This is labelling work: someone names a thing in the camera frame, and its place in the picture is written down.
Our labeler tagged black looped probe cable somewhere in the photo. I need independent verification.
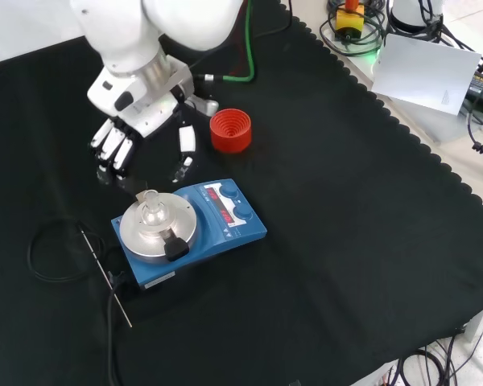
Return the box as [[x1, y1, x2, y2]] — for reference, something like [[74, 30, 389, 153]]
[[27, 218, 124, 282]]

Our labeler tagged heater with blue base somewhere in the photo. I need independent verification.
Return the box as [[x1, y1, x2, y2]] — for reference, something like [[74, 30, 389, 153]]
[[111, 179, 268, 291]]

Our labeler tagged black knob on heater plate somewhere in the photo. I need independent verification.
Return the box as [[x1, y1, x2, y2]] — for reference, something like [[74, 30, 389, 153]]
[[163, 234, 192, 263]]

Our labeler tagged black floor cable bundle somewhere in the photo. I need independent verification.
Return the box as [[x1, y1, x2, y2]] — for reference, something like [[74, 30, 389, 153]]
[[380, 333, 483, 386]]

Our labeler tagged black bench cloth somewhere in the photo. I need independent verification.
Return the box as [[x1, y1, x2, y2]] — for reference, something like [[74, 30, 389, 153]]
[[0, 0, 483, 386]]

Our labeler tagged white bench bracket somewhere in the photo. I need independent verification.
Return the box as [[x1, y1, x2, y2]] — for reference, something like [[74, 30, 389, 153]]
[[461, 303, 483, 343]]

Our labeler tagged black coiled cable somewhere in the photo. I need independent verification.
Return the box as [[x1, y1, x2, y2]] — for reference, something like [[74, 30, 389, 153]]
[[319, 0, 389, 57]]

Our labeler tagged black cable on cloth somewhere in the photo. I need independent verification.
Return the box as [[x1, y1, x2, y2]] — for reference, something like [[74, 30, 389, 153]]
[[261, 0, 293, 39]]

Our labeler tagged pale board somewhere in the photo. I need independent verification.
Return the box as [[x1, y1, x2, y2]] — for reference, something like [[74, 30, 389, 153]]
[[370, 33, 483, 117]]

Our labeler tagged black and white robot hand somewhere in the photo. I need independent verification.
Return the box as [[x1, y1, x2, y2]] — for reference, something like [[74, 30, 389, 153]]
[[86, 68, 198, 186]]

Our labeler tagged green cable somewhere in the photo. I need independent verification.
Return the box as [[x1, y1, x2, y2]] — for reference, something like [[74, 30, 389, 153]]
[[192, 0, 257, 84]]

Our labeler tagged thin metal probe rod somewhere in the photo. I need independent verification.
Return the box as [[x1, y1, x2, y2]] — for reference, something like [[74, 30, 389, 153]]
[[79, 228, 133, 328]]

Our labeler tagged yellow stop button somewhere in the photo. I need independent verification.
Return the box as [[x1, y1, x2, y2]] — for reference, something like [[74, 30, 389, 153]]
[[335, 0, 365, 41]]

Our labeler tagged clear round-bottom glass flask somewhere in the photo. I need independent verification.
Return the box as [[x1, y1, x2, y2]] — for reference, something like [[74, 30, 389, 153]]
[[138, 189, 171, 227]]

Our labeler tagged red stepped ring stand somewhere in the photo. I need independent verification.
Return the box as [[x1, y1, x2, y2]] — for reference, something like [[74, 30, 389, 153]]
[[209, 108, 253, 154]]

